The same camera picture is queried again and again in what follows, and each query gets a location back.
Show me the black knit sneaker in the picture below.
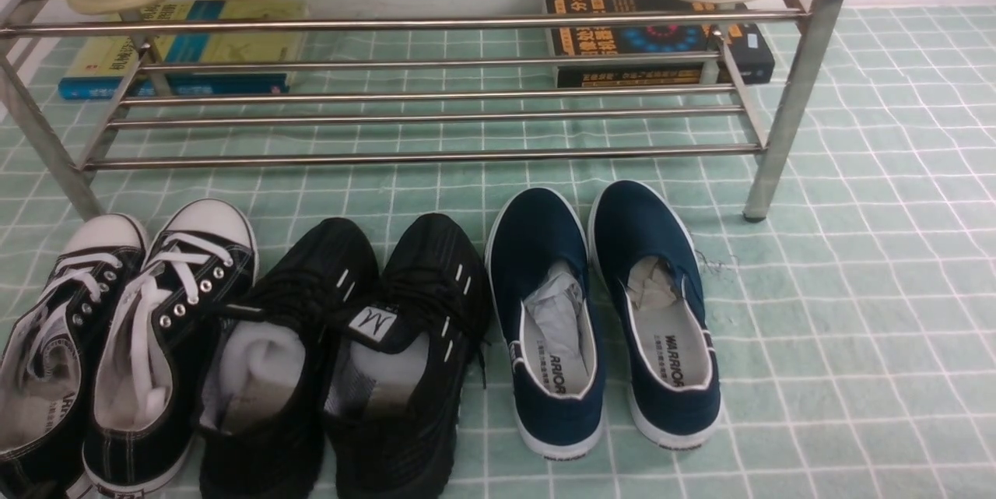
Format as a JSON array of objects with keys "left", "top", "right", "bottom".
[
  {"left": 195, "top": 216, "right": 378, "bottom": 498},
  {"left": 321, "top": 214, "right": 492, "bottom": 498}
]

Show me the silver metal shoe rack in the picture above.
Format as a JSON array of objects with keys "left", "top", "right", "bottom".
[{"left": 2, "top": 0, "right": 844, "bottom": 223}]

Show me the navy slip-on shoe left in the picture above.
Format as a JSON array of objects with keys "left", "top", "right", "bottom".
[{"left": 485, "top": 187, "right": 607, "bottom": 461}]

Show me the navy slip-on shoe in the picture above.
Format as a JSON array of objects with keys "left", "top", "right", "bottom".
[
  {"left": 485, "top": 187, "right": 607, "bottom": 461},
  {"left": 587, "top": 180, "right": 722, "bottom": 452}
]

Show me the navy slip-on shoe right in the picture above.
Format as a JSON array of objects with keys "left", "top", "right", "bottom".
[{"left": 587, "top": 180, "right": 722, "bottom": 452}]

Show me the black orange book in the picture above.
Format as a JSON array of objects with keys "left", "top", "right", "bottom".
[{"left": 544, "top": 0, "right": 775, "bottom": 89}]

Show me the black canvas sneaker white toe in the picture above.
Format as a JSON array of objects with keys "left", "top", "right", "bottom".
[{"left": 82, "top": 199, "right": 259, "bottom": 498}]

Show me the green checkered floor mat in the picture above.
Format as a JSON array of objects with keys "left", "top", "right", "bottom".
[{"left": 1, "top": 6, "right": 995, "bottom": 498}]

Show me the yellow blue book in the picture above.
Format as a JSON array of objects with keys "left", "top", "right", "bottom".
[{"left": 58, "top": 0, "right": 308, "bottom": 100}]

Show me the black canvas sneaker far left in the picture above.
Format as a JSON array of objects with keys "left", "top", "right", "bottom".
[{"left": 1, "top": 214, "right": 147, "bottom": 498}]

